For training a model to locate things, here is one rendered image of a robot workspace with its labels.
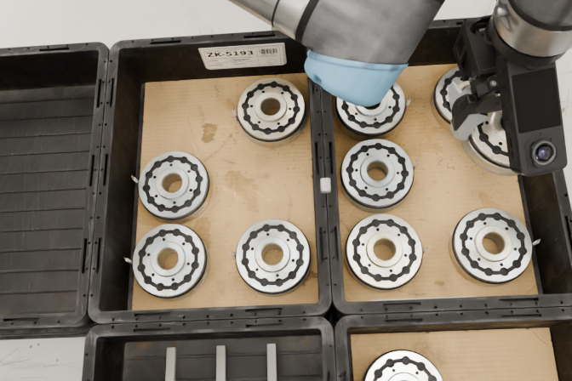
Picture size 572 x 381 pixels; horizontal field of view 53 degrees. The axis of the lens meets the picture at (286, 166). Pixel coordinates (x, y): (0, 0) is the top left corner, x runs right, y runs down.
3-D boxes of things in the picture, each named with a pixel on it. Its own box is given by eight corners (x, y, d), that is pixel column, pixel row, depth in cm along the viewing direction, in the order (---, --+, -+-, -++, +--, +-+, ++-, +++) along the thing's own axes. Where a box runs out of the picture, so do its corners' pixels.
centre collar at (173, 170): (159, 166, 84) (158, 165, 84) (192, 169, 84) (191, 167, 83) (153, 198, 83) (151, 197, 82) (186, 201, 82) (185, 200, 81)
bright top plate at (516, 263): (535, 281, 75) (537, 281, 75) (457, 282, 76) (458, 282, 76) (524, 207, 79) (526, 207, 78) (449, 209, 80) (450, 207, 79)
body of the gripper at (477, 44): (517, 40, 63) (559, -32, 52) (542, 110, 60) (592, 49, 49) (448, 53, 63) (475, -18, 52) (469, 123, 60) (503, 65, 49)
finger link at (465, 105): (477, 114, 65) (513, 75, 57) (481, 128, 65) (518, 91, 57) (437, 118, 64) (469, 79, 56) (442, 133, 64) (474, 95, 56)
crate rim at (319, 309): (116, 48, 86) (110, 40, 84) (317, 36, 85) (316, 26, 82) (93, 326, 73) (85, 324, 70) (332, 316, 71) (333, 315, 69)
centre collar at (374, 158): (397, 184, 81) (398, 183, 80) (363, 191, 81) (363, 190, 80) (390, 152, 82) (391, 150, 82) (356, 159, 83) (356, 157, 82)
